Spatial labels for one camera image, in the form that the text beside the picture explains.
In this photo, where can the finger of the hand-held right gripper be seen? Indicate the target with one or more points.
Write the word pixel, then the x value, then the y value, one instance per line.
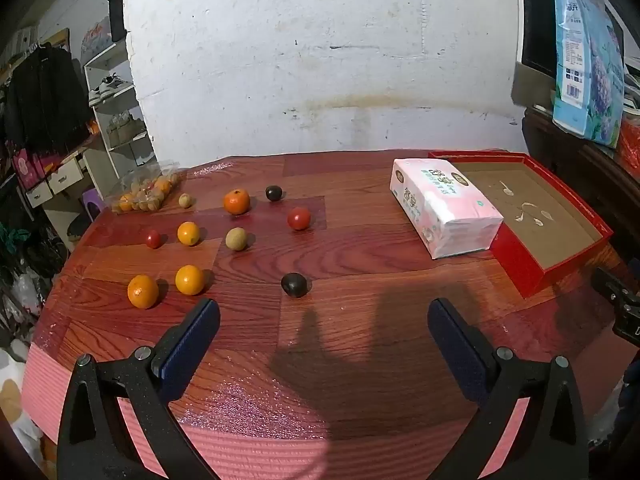
pixel 617 291

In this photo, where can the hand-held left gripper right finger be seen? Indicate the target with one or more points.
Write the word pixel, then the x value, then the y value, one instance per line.
pixel 457 355

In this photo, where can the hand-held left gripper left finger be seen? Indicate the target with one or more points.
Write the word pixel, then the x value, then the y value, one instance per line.
pixel 192 345

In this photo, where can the deep orange mandarin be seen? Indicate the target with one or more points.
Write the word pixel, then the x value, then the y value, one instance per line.
pixel 142 291

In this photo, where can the red cardboard box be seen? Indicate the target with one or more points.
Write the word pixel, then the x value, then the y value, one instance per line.
pixel 525 270

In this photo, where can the small yellow orange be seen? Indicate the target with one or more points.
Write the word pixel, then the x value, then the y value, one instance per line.
pixel 188 233

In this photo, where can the small red tomato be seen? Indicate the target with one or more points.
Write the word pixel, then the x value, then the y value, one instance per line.
pixel 153 239

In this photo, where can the dark plum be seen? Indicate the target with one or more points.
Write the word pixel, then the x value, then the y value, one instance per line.
pixel 273 193
pixel 294 284

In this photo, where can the small tan round fruit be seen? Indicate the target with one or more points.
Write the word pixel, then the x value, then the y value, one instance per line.
pixel 185 200

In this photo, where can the stemmed tangerine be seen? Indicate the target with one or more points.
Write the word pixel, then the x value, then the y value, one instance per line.
pixel 236 201

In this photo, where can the pink tissue pack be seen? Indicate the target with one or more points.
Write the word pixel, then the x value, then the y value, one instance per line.
pixel 440 210

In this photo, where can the red-orange plastic bag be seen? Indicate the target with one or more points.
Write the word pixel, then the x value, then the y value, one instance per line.
pixel 631 145

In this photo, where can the heap of tan longans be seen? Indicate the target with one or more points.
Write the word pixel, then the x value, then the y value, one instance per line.
pixel 145 204

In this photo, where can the pink ribbed mat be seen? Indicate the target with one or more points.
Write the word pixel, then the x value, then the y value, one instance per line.
pixel 45 385

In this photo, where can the orange inside clamshell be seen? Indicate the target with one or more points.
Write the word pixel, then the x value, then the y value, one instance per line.
pixel 127 201
pixel 162 186

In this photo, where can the purple stool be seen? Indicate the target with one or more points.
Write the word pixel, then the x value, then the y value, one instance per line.
pixel 92 205

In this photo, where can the clear plastic clamshell container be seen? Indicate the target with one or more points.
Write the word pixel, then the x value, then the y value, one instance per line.
pixel 145 170

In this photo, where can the stack of papers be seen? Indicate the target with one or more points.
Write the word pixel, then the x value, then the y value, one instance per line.
pixel 632 90

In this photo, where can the white drawer unit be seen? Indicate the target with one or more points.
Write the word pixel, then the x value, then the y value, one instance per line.
pixel 62 177

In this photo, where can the beige shoes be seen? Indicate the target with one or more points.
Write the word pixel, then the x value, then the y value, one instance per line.
pixel 125 127

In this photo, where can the blue hydrangea print packet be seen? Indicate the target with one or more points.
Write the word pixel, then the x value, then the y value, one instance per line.
pixel 585 60

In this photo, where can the pink bag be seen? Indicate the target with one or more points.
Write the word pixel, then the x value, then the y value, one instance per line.
pixel 27 165

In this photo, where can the white sneakers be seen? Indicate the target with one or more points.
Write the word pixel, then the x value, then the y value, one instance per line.
pixel 107 89

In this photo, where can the black monitor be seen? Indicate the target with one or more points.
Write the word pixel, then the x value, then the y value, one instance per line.
pixel 537 20

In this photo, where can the black jacket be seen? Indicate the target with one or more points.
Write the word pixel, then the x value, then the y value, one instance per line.
pixel 45 95

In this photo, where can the white shoe shelf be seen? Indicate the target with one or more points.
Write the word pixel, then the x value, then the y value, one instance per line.
pixel 92 67

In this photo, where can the black bag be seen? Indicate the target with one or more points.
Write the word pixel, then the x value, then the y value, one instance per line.
pixel 116 17

